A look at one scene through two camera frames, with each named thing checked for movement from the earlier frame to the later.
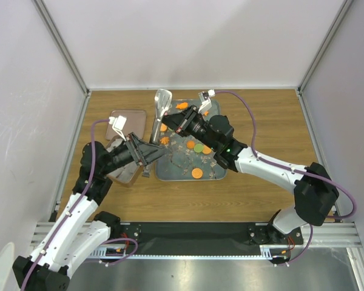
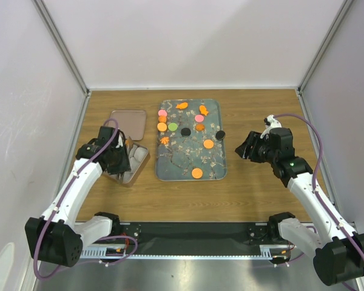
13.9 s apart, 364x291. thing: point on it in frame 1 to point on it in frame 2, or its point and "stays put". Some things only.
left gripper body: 132,143 to 120,162
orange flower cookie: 164,140 stays put
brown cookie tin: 128,174 stays put
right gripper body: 190,122 to 260,152
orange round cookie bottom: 197,173 stays put
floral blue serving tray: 185,159 stays put
